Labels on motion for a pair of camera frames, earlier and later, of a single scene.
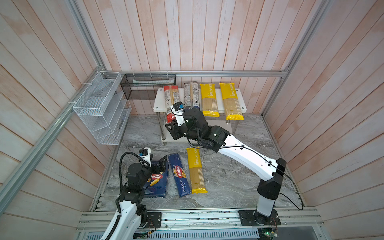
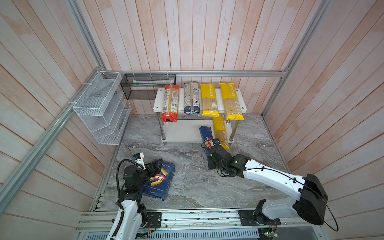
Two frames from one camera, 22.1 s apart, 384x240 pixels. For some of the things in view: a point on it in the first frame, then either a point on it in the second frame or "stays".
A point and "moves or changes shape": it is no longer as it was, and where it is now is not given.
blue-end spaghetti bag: (187, 95) stays
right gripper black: (175, 132) to (210, 164)
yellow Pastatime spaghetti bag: (197, 184) moves or changes shape
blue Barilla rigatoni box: (158, 185) stays
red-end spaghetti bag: (171, 96) moves or changes shape
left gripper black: (162, 166) stays
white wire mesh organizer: (101, 107) stays
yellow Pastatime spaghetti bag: (232, 107) stays
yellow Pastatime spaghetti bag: (209, 102) stays
